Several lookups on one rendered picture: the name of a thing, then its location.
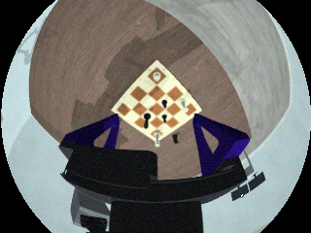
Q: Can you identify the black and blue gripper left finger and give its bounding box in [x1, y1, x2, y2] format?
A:
[63, 114, 120, 149]

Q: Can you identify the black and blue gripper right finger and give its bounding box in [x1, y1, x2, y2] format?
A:
[192, 113, 250, 176]

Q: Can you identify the brown and cream checkered chessboard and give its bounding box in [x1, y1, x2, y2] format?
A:
[111, 60, 202, 141]

